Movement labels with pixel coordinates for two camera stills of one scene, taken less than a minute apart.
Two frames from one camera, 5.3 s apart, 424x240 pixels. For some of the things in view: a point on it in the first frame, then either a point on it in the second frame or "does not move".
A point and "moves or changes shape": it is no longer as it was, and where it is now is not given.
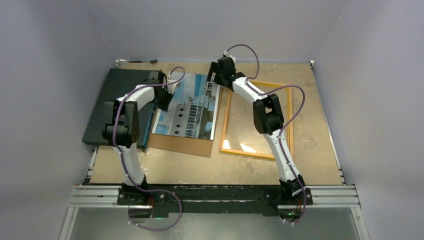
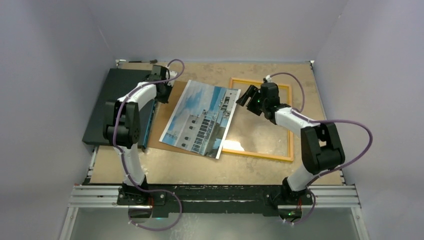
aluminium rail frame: x=342 y=196 does not move
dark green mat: x=119 y=82 does not move
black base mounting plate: x=216 y=198 does not move
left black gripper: x=165 y=106 does not move
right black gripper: x=214 y=68 → x=252 y=91
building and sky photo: x=192 y=112 moves or changes shape
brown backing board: x=185 y=145 → x=163 y=114
